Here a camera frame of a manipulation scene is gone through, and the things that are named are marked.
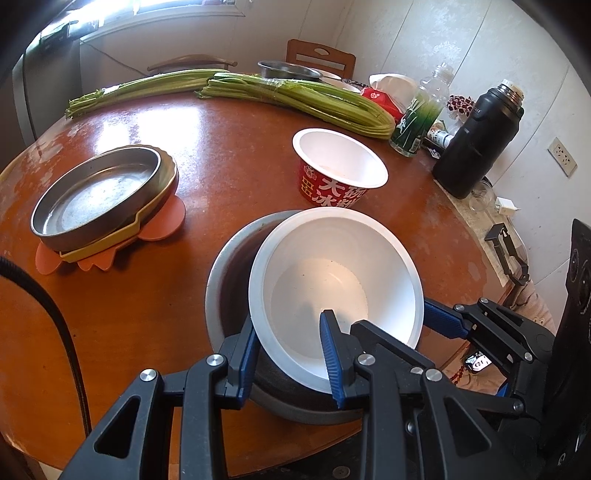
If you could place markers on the window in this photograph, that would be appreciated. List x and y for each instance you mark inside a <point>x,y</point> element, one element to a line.
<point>184,4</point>

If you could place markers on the red paper bowl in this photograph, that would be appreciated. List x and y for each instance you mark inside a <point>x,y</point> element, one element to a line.
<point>337,152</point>

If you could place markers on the small steel bowl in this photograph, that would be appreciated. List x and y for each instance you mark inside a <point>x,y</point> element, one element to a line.
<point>286,71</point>

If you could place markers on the cream shell-shaped plate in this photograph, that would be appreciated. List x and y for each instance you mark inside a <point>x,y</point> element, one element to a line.
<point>92,254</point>

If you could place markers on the white plate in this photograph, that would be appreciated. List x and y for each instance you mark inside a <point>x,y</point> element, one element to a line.
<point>341,83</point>

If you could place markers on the green celery bundle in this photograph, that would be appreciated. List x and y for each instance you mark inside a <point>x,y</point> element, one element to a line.
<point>138,87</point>
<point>300,99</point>

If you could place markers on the white wall outlet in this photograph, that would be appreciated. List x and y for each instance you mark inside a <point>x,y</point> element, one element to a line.
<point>563,157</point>

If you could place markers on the wooden chair with curved back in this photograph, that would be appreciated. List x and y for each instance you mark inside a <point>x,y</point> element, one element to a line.
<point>194,58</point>

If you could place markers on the plastic bottle with green label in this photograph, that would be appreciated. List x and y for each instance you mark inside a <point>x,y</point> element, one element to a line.
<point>415,124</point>

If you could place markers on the wooden chair with cutout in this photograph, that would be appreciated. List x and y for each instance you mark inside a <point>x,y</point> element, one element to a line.
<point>300,50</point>

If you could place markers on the red tissue pack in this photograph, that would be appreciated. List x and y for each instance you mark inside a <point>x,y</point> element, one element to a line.
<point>388,87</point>

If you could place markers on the orange silicone mat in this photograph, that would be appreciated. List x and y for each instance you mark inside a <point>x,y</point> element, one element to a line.
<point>166,221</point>

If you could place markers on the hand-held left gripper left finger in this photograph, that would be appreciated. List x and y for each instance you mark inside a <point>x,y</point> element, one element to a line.
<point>247,369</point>

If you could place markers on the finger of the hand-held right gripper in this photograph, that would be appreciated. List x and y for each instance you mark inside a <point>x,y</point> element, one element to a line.
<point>443,318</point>
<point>489,402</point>

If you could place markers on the black clamp holder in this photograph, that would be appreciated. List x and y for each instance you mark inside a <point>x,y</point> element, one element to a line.
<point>496,233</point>

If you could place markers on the white plastic bowl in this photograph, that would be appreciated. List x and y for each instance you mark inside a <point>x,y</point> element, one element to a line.
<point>323,277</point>

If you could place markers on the clear glass jar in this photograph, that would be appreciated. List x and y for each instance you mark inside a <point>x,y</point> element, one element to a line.
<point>480,198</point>

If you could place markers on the black thermos flask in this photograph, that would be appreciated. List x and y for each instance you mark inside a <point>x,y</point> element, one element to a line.
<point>475,138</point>

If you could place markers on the small white bottle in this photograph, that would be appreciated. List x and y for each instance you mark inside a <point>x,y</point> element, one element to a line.
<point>438,137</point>

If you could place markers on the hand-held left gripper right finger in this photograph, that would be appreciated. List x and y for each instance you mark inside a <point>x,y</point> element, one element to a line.
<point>330,355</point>

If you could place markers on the white charger plug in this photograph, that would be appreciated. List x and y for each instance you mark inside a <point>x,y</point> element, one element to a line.
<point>508,206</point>

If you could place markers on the large steel bowl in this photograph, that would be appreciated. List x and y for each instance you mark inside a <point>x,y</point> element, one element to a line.
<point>231,295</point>

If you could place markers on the round steel plate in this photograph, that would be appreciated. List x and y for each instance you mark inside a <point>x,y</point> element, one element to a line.
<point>92,194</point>

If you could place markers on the refrigerator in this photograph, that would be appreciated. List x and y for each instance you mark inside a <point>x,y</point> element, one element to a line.
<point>46,83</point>

